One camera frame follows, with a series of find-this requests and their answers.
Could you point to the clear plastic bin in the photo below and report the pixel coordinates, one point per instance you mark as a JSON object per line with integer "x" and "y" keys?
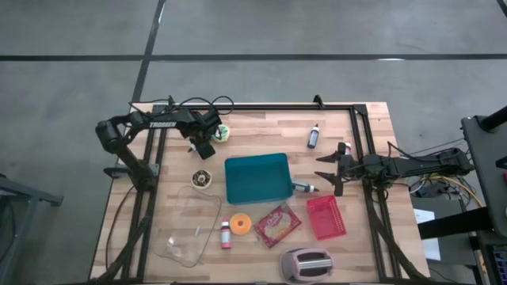
{"x": 186, "y": 237}

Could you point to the dark grey cart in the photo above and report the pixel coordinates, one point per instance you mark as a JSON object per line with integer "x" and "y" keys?
{"x": 485, "y": 166}

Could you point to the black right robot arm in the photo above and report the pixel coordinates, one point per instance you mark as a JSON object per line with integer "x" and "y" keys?
{"x": 416, "y": 166}

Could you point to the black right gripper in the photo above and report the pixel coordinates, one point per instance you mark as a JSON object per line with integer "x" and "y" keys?
{"x": 348, "y": 166}

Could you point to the red plastic basket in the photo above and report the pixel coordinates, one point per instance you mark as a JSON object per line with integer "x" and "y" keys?
{"x": 326, "y": 217}

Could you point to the white paper sheet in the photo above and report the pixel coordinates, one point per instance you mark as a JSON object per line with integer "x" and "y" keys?
{"x": 424, "y": 215}

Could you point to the black flat bar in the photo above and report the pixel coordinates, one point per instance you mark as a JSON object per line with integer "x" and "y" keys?
{"x": 455, "y": 223}

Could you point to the black bottle with white shoulder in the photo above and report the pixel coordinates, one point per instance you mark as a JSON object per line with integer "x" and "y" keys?
{"x": 302, "y": 187}

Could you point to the small black-capped dropper bottle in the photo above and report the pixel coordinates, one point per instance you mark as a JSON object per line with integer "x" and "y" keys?
{"x": 313, "y": 137}
{"x": 193, "y": 148}

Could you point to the black aluminium table frame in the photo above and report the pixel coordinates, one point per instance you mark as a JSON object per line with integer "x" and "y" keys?
{"x": 257, "y": 107}

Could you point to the green frosted toy donut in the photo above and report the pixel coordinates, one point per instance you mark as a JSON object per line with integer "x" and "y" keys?
{"x": 222, "y": 134}

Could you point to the small round cup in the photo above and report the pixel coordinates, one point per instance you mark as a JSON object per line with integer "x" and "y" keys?
{"x": 201, "y": 179}

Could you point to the teal plastic bin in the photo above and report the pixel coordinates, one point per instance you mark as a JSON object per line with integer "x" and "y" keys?
{"x": 257, "y": 178}

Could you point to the large red pink-capped bottle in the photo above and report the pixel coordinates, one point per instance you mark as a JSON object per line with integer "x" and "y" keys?
{"x": 226, "y": 234}

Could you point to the red foil snack packet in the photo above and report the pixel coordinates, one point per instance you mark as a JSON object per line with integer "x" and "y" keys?
{"x": 277, "y": 225}

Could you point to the grey metal stand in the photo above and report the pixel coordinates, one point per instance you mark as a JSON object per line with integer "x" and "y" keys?
{"x": 24, "y": 191}

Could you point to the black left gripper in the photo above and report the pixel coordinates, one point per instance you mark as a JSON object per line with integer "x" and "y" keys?
{"x": 200, "y": 124}

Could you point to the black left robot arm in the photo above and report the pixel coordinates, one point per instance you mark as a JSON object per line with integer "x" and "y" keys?
{"x": 158, "y": 123}

